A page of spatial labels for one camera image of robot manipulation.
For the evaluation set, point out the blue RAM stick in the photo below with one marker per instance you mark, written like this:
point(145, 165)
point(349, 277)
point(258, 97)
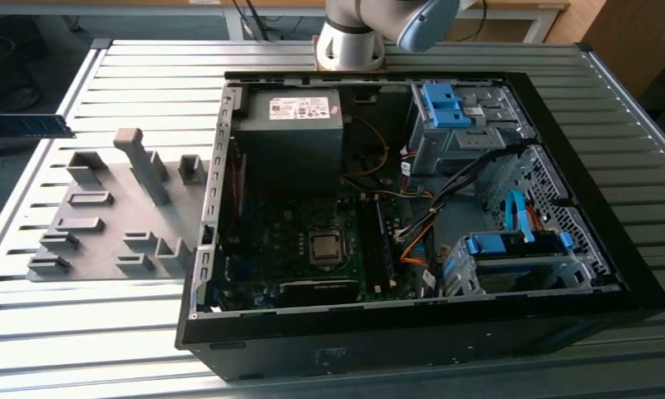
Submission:
point(33, 126)

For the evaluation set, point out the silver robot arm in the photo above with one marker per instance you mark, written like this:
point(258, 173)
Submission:
point(344, 45)

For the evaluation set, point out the black RAM slot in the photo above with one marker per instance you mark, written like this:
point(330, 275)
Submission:
point(377, 249)

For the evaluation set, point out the dark wheeled cart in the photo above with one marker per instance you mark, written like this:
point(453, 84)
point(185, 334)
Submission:
point(16, 95)

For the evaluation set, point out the grey plastic parts rack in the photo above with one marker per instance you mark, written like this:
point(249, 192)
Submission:
point(105, 249)

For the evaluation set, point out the grey Dell power supply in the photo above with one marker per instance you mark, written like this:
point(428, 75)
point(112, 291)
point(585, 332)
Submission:
point(288, 154)

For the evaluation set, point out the green motherboard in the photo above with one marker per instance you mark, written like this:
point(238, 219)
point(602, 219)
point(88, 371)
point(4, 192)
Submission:
point(272, 257)

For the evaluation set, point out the CPU socket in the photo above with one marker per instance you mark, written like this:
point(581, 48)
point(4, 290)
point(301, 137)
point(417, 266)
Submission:
point(328, 229)

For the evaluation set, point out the silver CPU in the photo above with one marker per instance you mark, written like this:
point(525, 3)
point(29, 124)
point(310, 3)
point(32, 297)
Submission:
point(326, 248)

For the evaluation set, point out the black graphics card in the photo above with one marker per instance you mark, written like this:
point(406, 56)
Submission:
point(321, 291)

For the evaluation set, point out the blue plastic drive latch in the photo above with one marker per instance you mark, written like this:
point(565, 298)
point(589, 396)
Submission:
point(440, 104)

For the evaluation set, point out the grey metal drive cage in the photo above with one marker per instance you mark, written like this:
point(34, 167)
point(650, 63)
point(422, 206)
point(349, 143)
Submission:
point(465, 141)

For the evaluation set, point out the black PC case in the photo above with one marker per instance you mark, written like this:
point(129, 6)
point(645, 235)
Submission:
point(365, 345)

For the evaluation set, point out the blue disk carrier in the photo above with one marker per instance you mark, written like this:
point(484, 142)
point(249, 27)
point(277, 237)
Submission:
point(493, 243)

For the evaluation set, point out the white framed wooden desk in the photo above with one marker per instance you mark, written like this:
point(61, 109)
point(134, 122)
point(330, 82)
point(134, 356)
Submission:
point(537, 25)

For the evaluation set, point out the grey metal disk bay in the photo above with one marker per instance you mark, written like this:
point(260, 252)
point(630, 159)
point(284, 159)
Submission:
point(532, 264)

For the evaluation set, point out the brown wooden cabinet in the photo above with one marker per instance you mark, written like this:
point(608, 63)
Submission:
point(632, 41)

